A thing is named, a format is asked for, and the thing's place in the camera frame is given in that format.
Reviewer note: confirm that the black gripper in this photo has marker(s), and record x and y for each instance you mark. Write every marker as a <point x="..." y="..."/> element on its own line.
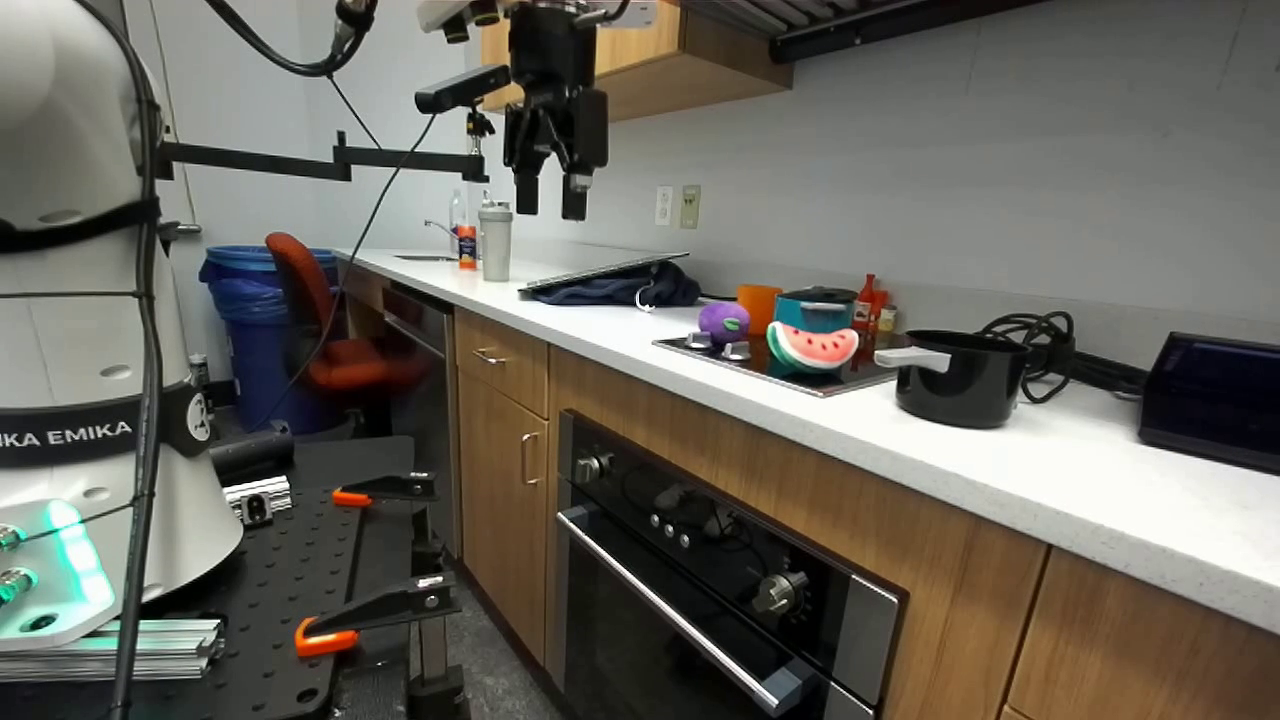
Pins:
<point x="567" y="114"/>

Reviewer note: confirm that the watermelon slice plushie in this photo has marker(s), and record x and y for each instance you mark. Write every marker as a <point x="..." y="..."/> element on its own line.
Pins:
<point x="803" y="348"/>

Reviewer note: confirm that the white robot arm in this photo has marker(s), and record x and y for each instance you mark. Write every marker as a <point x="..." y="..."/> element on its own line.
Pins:
<point x="105" y="480"/>

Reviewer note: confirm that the metal water bottle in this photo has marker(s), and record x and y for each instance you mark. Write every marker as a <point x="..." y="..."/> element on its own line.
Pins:
<point x="495" y="242"/>

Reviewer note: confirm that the dark folded cloth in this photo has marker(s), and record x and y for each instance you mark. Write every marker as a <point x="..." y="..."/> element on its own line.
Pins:
<point x="655" y="281"/>

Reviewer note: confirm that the purple plush toy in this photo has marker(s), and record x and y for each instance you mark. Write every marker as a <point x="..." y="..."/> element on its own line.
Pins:
<point x="721" y="329"/>

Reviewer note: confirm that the black induction cooktop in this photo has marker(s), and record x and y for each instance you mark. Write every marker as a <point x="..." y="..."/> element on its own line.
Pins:
<point x="763" y="362"/>

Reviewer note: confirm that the orange cup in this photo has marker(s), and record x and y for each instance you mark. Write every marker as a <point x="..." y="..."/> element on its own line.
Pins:
<point x="757" y="301"/>

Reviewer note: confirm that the red office chair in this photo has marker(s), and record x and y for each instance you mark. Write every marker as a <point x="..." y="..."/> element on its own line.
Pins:
<point x="316" y="348"/>

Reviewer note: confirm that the red condiment bottle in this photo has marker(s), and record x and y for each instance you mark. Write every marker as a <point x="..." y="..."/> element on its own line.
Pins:
<point x="873" y="314"/>

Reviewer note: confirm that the blue trash bin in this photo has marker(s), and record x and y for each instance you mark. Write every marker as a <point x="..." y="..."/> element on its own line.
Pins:
<point x="252" y="311"/>

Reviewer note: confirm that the built-in black oven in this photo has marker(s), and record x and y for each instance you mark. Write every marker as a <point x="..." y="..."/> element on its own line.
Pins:
<point x="684" y="605"/>

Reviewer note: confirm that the black perforated mounting table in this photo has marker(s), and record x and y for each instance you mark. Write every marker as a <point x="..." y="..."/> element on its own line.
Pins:
<point x="314" y="563"/>

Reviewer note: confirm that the black flat appliance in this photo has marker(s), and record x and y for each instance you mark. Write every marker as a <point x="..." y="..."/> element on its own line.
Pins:
<point x="1214" y="396"/>

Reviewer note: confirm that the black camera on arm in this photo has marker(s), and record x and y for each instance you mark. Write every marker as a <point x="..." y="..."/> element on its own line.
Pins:
<point x="463" y="90"/>

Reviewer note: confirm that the wooden wall cabinet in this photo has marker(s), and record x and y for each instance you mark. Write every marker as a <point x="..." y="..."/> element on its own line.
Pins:
<point x="660" y="57"/>

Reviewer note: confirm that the orange handled clamp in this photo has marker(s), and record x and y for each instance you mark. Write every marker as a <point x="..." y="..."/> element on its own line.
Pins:
<point x="322" y="639"/>
<point x="369" y="493"/>

